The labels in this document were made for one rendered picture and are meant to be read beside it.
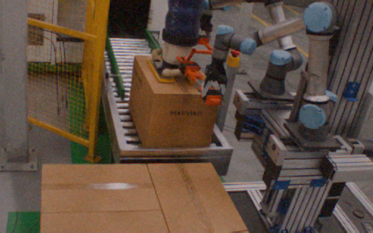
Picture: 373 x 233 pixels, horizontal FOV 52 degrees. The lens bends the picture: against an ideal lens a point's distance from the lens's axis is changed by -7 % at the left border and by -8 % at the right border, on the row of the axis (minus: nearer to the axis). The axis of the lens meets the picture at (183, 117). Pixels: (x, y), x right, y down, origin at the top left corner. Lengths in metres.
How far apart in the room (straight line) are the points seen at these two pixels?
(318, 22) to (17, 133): 2.24
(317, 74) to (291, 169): 0.52
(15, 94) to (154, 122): 1.09
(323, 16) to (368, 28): 0.48
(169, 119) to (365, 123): 1.10
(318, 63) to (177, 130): 1.03
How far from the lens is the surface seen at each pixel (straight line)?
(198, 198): 2.17
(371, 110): 2.27
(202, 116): 2.39
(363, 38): 2.08
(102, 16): 2.78
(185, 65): 2.26
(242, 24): 5.41
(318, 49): 1.69
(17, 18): 2.73
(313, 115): 1.74
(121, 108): 2.95
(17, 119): 3.02
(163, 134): 2.37
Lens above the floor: 1.89
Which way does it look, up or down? 28 degrees down
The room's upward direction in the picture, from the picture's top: 10 degrees clockwise
